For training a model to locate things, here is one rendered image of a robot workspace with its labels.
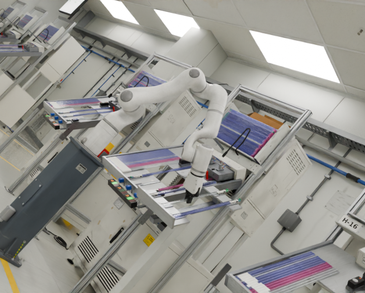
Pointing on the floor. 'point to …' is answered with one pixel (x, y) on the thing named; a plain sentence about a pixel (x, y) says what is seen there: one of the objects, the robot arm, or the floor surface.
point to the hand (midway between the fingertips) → (188, 199)
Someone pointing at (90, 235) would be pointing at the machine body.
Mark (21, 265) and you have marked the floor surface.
